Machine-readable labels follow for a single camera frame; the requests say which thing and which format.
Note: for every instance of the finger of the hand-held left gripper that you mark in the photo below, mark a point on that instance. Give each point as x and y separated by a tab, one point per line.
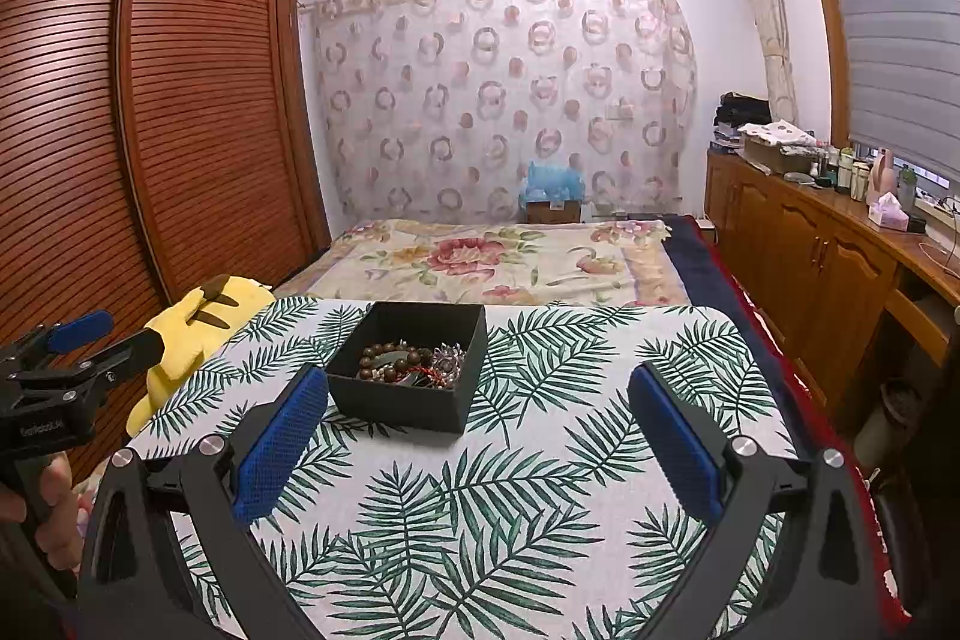
127	351
82	325

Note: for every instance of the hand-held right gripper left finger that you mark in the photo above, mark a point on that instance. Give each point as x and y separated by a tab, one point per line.
281	445

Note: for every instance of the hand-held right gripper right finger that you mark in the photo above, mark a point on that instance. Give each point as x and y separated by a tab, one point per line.
675	445

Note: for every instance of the black jewelry box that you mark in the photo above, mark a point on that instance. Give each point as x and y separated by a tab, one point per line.
405	411

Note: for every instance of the small silver crystal jewelry piece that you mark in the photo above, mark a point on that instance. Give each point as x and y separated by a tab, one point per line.
448	359

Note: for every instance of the person's left hand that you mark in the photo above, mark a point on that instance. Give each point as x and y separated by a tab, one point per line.
58	505

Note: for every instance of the yellow plush toy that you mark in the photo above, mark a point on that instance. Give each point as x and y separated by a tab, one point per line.
180	340

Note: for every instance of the leaf-print tablecloth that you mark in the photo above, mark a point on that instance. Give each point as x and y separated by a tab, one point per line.
525	497

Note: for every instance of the grey waste bin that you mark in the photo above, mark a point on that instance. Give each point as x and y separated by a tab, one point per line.
900	411

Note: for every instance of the wooden slatted wardrobe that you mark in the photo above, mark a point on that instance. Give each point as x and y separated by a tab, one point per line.
187	123

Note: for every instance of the wooden cabinet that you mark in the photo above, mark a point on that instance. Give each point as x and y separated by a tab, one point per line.
810	250

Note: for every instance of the small brown box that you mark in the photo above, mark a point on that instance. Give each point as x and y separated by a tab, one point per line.
553	212

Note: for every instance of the floral blanket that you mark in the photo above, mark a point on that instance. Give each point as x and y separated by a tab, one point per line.
465	257

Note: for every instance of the blue plastic bag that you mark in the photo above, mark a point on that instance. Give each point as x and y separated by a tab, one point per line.
551	183

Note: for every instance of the cardboard box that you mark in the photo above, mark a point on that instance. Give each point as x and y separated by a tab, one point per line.
772	159

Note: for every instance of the pink tissue box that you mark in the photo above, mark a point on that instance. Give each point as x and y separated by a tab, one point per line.
889	212

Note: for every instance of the white bottle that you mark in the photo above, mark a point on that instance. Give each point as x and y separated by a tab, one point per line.
847	171

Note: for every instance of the white printed cloth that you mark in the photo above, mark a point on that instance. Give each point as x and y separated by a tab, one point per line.
780	134

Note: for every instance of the stack of dark clothes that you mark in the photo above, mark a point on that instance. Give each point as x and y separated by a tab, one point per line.
742	115

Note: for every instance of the pink bottle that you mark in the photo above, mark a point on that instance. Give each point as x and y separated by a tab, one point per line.
883	179

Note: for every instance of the green bottle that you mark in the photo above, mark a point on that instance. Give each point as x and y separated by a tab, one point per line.
908	190

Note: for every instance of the white power strip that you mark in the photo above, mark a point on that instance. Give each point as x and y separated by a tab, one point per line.
941	209

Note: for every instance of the cream side curtain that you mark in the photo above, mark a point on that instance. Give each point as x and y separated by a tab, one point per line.
776	48

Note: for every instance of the grey window blind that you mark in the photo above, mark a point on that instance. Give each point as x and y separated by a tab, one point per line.
892	48

